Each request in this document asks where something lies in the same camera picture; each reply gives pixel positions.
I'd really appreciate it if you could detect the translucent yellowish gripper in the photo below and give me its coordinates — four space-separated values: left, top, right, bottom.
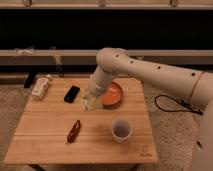
81 91 99 108

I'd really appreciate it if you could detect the white sponge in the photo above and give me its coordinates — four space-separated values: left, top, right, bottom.
81 96 104 112

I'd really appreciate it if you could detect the black power cable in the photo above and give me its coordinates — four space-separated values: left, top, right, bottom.
154 94 204 116

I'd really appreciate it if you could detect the orange bowl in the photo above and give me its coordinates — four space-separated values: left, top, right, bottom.
101 82 123 107

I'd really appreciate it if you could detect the wooden table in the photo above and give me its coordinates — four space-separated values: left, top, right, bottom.
4 78 158 164

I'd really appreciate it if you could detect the black smartphone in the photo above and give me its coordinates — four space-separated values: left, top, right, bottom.
64 86 80 103

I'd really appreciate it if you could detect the grey metal rail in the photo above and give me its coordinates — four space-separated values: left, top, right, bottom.
0 49 213 58

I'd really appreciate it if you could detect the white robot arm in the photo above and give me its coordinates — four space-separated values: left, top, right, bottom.
83 48 213 171

